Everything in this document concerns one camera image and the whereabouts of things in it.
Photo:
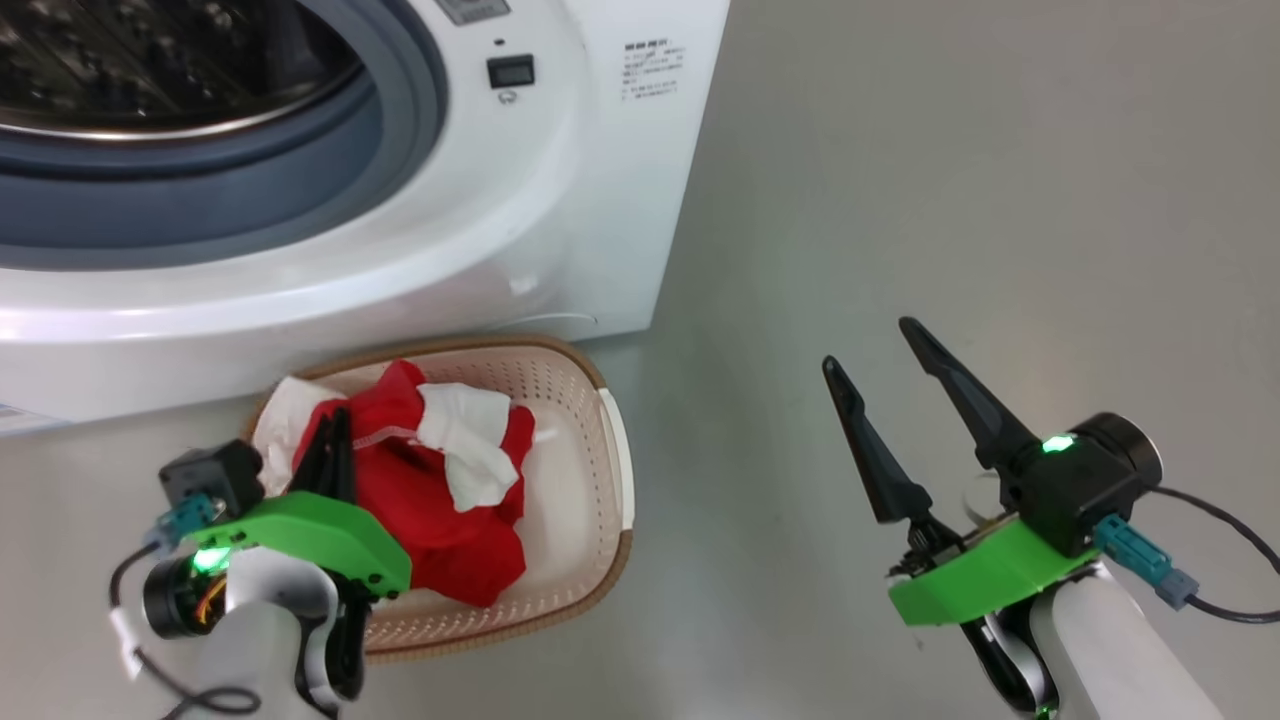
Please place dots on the cream basket with brown rim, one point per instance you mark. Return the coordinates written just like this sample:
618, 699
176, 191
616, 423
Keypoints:
585, 480

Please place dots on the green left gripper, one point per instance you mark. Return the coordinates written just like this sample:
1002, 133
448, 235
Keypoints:
320, 535

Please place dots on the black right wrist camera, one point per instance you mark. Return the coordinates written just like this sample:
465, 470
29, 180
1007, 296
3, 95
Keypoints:
1080, 490

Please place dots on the white front-load washing machine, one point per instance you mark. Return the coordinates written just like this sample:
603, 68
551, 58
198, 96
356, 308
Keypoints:
500, 230

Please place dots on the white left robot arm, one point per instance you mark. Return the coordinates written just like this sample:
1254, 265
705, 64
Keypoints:
260, 640

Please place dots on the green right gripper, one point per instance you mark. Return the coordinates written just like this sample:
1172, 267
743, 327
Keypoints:
980, 580

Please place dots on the red and white garment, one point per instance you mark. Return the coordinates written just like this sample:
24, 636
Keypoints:
440, 520

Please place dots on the grey warning label sticker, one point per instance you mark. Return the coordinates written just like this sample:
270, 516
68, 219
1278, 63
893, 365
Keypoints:
470, 10

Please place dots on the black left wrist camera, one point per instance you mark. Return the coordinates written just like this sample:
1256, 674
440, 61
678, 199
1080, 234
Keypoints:
215, 475

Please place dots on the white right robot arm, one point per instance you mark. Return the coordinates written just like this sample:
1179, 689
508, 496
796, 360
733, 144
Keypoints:
1120, 660

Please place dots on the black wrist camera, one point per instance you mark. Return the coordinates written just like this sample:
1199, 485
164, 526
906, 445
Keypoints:
1080, 490
215, 475

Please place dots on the stainless steel washing machine drum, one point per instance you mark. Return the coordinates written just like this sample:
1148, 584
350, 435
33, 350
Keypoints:
150, 60

